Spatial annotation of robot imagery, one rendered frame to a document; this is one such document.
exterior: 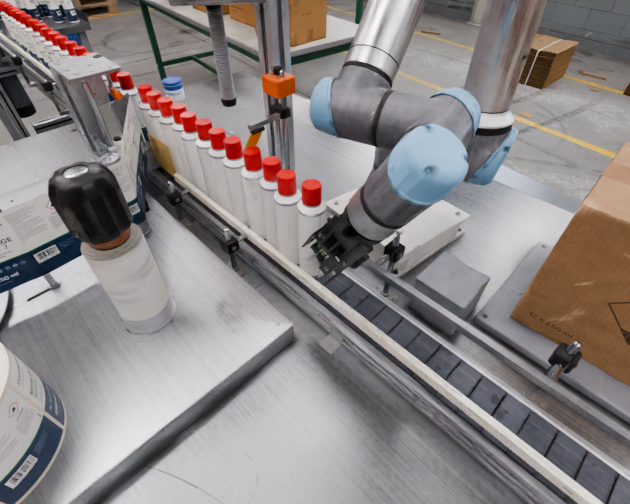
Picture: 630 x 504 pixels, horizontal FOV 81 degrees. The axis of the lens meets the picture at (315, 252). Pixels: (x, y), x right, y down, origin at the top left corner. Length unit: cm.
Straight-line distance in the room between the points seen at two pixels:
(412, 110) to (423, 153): 12
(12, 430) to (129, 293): 21
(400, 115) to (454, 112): 6
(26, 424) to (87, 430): 9
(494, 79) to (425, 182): 37
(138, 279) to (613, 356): 76
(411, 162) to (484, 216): 67
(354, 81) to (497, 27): 27
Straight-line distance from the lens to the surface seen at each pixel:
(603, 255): 67
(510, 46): 73
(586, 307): 73
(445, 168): 40
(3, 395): 57
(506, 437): 60
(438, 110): 49
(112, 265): 60
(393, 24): 57
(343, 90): 54
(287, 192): 64
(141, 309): 67
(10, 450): 60
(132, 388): 67
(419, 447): 65
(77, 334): 77
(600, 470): 69
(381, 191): 43
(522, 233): 103
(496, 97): 75
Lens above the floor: 143
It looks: 45 degrees down
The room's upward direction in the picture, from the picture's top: straight up
